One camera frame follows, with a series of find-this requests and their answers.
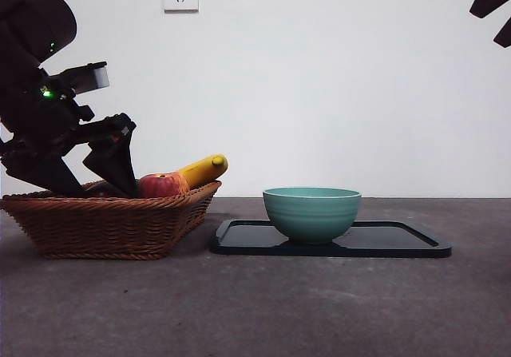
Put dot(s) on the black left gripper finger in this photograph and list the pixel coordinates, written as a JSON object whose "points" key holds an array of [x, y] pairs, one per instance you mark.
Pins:
{"points": [[116, 161], [60, 177]]}

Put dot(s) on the dark purple plum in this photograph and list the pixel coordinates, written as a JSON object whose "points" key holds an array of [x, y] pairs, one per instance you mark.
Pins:
{"points": [[101, 191]]}

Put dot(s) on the teal ribbed bowl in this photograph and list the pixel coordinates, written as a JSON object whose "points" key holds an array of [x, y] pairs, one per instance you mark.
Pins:
{"points": [[311, 217]]}

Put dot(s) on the red apple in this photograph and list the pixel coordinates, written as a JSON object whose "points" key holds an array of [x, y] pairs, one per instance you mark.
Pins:
{"points": [[157, 187]]}

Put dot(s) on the brown wicker basket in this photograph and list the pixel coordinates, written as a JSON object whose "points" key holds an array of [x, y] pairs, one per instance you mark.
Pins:
{"points": [[108, 229]]}

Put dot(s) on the yellow banana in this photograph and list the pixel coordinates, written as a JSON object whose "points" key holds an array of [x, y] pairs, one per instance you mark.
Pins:
{"points": [[199, 173]]}

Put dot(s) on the black rectangular tray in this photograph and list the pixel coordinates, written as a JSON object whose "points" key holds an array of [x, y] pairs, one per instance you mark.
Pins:
{"points": [[247, 239]]}

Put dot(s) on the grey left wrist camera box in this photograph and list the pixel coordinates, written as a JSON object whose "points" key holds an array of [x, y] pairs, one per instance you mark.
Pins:
{"points": [[92, 79]]}

